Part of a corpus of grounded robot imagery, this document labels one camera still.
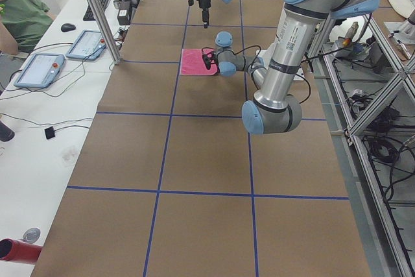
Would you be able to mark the black computer mouse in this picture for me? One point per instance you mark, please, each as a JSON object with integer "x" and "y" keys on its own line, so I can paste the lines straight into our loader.
{"x": 66, "y": 27}

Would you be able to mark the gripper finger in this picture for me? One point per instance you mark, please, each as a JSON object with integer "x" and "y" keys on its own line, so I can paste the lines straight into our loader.
{"x": 208, "y": 55}
{"x": 205, "y": 17}
{"x": 208, "y": 63}

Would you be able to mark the pink and grey towel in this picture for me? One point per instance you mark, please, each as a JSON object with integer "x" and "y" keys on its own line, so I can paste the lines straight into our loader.
{"x": 192, "y": 64}

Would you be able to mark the black power adapter box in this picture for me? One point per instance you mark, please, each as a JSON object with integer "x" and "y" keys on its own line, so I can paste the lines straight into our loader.
{"x": 124, "y": 12}

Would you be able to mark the teach pendant tablet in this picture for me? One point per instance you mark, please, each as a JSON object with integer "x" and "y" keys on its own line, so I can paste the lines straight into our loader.
{"x": 87, "y": 47}
{"x": 40, "y": 71}

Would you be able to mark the aluminium frame rail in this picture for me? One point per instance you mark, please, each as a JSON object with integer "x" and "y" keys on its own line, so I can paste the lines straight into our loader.
{"x": 371, "y": 95}

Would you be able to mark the far teach pendant tablet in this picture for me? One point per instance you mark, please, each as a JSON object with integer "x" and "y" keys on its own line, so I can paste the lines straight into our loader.
{"x": 87, "y": 47}

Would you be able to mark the near teach pendant tablet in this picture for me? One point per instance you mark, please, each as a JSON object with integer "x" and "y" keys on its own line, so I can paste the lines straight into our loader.
{"x": 40, "y": 71}

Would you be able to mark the round metal disc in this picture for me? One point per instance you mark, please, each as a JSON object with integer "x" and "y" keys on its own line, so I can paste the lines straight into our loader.
{"x": 31, "y": 235}

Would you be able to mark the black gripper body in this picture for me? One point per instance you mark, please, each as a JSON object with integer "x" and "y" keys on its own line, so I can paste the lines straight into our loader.
{"x": 203, "y": 4}
{"x": 213, "y": 60}

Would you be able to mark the red cylinder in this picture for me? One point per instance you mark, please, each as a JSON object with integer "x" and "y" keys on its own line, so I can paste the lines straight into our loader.
{"x": 19, "y": 252}

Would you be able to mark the seated person green shirt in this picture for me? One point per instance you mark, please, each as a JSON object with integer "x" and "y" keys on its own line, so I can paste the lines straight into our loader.
{"x": 23, "y": 24}

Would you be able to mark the small black square device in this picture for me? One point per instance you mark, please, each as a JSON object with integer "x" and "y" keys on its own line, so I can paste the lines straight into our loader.
{"x": 50, "y": 132}

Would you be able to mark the aluminium frame post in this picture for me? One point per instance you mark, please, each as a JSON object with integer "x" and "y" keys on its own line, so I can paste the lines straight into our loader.
{"x": 105, "y": 30}

